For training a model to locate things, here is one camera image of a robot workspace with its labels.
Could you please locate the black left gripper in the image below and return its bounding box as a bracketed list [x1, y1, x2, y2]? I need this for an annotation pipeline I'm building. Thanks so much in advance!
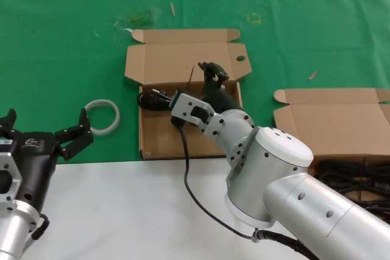
[0, 107, 94, 213]

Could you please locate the clear plastic wrapper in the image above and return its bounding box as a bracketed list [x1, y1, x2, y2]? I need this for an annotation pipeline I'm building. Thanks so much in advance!
[113, 7, 160, 28]

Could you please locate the black cable bundle with tie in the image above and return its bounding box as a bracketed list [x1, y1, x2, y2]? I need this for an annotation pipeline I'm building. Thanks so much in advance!
[137, 65, 196, 111]

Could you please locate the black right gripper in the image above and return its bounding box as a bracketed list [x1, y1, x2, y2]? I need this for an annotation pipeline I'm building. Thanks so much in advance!
[197, 61, 242, 115]

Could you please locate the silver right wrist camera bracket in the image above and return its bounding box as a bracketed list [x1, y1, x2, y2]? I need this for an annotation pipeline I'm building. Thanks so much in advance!
[169, 89, 225, 136]

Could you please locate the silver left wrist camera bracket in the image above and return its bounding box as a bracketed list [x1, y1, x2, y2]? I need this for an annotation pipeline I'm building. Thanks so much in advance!
[0, 138, 24, 212]

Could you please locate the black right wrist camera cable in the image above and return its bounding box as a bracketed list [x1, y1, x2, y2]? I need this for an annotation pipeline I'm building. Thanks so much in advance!
[169, 116, 257, 239]

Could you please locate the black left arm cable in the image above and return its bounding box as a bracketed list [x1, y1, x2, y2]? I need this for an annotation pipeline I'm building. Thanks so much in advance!
[31, 213, 50, 241]

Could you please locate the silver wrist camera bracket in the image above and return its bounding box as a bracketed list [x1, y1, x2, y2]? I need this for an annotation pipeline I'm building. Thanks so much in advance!
[0, 138, 24, 212]
[169, 89, 225, 136]

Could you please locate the cardboard box of cables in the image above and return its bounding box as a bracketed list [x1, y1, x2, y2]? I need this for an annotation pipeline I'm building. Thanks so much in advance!
[272, 88, 390, 212]

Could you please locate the clear tape roll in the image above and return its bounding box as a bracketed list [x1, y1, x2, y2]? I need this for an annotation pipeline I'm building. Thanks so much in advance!
[83, 99, 121, 136]

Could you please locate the cardboard box with round hole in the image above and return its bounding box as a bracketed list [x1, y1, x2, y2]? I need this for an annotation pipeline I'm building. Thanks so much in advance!
[124, 28, 252, 160]

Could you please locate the green table cloth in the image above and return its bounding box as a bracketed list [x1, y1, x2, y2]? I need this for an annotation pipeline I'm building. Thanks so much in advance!
[0, 0, 390, 166]

